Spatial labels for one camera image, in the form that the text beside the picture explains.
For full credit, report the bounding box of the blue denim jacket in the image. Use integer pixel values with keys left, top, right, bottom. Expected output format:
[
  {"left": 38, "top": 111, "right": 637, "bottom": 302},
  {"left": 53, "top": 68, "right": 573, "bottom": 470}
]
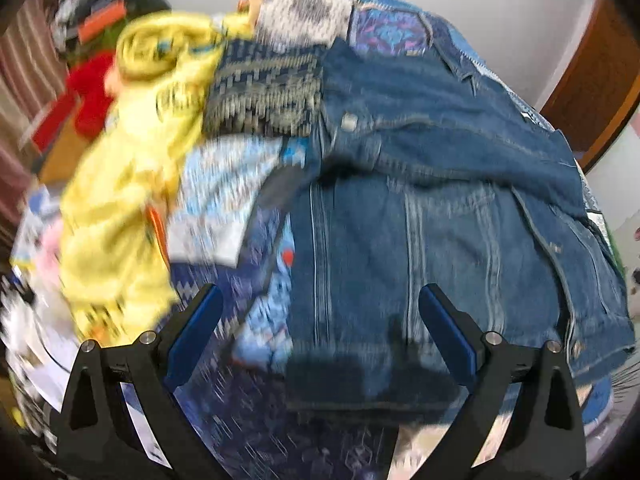
[{"left": 284, "top": 40, "right": 634, "bottom": 412}]

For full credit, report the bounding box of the pile of clutter clothes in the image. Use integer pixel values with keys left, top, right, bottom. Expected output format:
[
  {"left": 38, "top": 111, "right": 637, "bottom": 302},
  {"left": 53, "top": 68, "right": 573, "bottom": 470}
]
[{"left": 50, "top": 0, "right": 110, "bottom": 53}]

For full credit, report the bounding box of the yellow cartoon blanket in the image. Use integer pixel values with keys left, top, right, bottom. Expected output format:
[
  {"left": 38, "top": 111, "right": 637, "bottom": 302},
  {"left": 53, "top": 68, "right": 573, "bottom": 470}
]
[{"left": 60, "top": 11, "right": 255, "bottom": 347}]

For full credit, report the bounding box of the blue patchwork bedspread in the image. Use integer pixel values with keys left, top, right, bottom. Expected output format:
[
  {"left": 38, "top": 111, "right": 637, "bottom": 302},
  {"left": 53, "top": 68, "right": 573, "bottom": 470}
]
[{"left": 119, "top": 0, "right": 622, "bottom": 480}]

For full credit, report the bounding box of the brown wooden door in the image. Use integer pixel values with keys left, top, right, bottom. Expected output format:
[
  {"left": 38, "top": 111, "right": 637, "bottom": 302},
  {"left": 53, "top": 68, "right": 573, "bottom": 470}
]
[{"left": 541, "top": 0, "right": 639, "bottom": 171}]

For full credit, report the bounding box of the red plush toy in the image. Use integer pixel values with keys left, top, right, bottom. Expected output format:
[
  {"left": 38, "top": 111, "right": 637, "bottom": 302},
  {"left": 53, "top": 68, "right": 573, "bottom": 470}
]
[{"left": 32, "top": 50, "right": 115, "bottom": 153}]

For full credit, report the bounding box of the striped red beige curtain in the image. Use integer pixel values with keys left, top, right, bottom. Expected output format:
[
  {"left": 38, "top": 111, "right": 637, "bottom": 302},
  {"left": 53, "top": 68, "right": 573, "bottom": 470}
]
[{"left": 1, "top": 0, "right": 67, "bottom": 244}]

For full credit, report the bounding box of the orange shoe box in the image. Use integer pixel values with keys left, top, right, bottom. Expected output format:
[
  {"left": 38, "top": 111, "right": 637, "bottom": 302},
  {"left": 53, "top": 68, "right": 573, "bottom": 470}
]
[{"left": 77, "top": 0, "right": 127, "bottom": 44}]

